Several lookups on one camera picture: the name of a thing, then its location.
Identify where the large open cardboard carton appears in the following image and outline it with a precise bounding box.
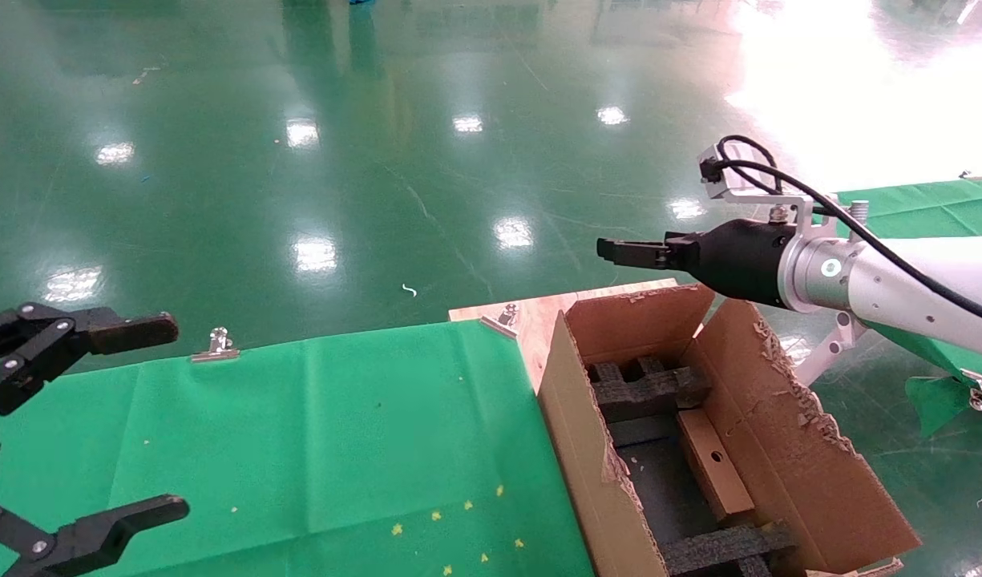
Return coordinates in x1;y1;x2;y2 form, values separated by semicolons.
539;280;923;577

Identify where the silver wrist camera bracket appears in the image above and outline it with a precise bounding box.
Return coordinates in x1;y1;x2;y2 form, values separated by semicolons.
727;188;818;235

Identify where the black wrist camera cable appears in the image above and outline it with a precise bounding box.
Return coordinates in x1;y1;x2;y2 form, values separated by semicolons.
703;135;982;329

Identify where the large green table cloth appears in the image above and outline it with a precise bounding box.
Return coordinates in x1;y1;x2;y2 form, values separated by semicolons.
0;319;597;577

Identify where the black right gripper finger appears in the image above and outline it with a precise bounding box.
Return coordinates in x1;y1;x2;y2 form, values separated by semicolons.
597;234;692;269

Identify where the dark foam bottom pad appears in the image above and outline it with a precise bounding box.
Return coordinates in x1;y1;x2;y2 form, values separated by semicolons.
607;413;732;554

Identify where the white table leg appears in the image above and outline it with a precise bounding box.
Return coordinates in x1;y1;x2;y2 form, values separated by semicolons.
794;311;856;387

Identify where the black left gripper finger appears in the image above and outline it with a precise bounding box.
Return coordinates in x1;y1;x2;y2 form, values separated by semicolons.
0;495;192;577
0;303;180;422

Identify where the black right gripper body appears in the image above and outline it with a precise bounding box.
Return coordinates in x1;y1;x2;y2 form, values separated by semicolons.
687;220;796;309

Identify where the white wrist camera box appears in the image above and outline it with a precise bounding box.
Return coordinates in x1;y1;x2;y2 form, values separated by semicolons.
697;144;752;203

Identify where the small brown cardboard box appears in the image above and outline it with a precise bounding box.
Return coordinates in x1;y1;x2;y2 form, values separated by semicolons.
677;409;758;522

